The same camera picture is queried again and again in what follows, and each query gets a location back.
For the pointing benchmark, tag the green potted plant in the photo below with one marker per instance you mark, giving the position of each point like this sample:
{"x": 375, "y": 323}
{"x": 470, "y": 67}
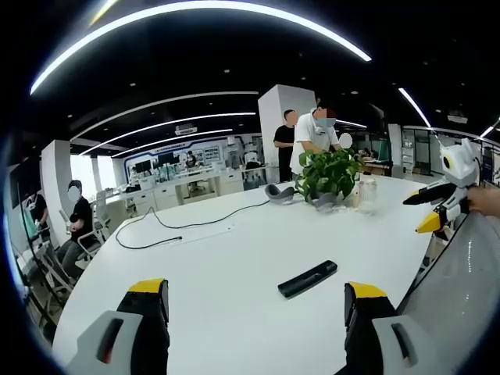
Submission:
{"x": 328, "y": 172}

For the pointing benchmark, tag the black remote control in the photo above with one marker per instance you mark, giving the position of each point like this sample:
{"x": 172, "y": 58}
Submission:
{"x": 308, "y": 278}

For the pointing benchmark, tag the white office chair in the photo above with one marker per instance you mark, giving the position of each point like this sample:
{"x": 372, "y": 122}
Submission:
{"x": 54, "y": 273}
{"x": 91, "y": 240}

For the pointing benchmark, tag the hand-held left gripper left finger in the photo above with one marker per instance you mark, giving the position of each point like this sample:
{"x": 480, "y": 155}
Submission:
{"x": 133, "y": 332}

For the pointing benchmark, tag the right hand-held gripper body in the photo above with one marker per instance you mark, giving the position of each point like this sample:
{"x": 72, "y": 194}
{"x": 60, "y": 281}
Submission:
{"x": 460, "y": 166}

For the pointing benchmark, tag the grey monitor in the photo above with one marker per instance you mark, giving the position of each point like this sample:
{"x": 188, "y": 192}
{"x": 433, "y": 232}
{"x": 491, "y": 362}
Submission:
{"x": 457, "y": 297}

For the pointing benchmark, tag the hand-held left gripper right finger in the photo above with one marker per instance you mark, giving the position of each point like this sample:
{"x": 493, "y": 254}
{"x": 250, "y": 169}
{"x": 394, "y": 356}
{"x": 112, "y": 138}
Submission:
{"x": 375, "y": 332}

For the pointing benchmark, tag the white counter desk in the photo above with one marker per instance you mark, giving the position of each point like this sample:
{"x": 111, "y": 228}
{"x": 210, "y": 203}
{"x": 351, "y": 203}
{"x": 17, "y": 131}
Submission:
{"x": 195, "y": 185}

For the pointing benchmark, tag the white pillar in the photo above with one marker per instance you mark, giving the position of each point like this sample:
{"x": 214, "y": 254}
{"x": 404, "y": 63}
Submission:
{"x": 273, "y": 129}

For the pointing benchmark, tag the clear glass jar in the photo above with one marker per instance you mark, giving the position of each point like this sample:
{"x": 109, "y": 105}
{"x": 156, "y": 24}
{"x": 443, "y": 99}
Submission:
{"x": 368, "y": 197}

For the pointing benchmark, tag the person's right hand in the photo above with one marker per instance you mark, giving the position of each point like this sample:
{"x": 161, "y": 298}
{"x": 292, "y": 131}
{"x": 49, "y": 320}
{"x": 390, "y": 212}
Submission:
{"x": 483, "y": 200}

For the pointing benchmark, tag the grey headset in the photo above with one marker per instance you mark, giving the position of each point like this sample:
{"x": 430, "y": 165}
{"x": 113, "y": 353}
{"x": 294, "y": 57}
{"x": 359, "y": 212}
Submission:
{"x": 279, "y": 194}

